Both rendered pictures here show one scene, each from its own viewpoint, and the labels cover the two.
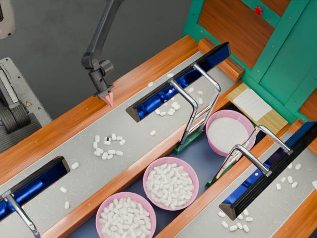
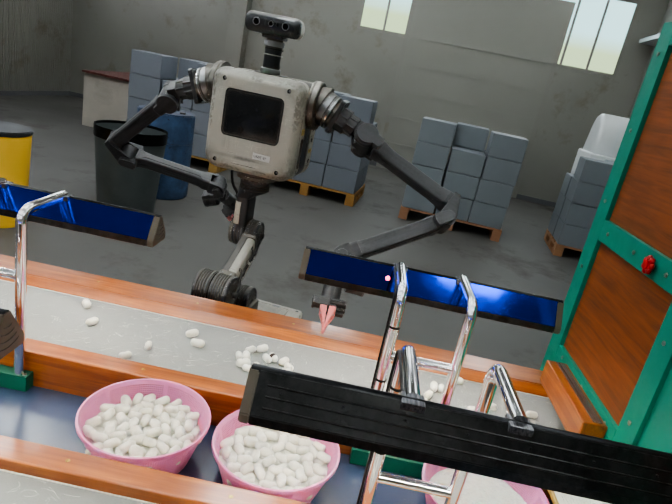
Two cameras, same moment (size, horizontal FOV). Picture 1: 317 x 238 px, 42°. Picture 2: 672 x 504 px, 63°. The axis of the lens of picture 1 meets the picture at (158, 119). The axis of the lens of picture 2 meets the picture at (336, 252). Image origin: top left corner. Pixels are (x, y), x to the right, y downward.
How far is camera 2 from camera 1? 148 cm
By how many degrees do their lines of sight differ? 58
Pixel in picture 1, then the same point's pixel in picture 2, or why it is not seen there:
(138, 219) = (164, 441)
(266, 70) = (645, 417)
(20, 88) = not seen: hidden behind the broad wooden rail
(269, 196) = not seen: outside the picture
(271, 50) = (659, 357)
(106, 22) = (398, 232)
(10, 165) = (143, 296)
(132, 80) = not seen: hidden behind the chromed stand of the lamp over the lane
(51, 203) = (116, 345)
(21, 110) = (227, 278)
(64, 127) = (244, 316)
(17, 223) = (61, 328)
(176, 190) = (272, 466)
